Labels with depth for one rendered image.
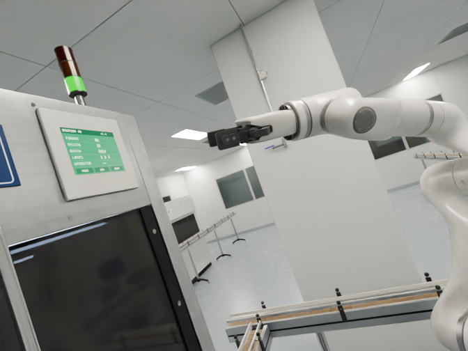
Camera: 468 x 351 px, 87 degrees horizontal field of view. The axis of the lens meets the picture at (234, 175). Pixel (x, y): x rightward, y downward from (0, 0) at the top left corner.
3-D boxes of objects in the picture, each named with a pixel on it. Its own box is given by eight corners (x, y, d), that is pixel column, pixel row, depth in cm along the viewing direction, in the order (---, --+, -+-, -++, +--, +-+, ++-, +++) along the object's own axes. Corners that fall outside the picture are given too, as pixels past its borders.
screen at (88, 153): (65, 202, 52) (34, 108, 53) (136, 188, 72) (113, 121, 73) (68, 200, 52) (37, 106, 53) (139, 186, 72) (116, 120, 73)
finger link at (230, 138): (248, 125, 45) (214, 133, 44) (255, 124, 42) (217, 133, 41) (252, 141, 46) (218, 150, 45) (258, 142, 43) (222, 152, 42)
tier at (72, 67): (60, 81, 76) (55, 66, 77) (75, 85, 81) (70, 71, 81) (70, 73, 75) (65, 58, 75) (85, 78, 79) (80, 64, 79)
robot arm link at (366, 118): (458, 146, 53) (342, 145, 44) (393, 133, 67) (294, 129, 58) (475, 103, 50) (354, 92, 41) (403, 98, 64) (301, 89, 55)
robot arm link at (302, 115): (286, 102, 56) (274, 104, 55) (308, 96, 48) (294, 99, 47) (292, 138, 58) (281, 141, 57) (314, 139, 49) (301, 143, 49)
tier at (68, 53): (55, 65, 77) (50, 51, 77) (70, 70, 81) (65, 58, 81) (65, 58, 75) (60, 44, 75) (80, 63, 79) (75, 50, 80)
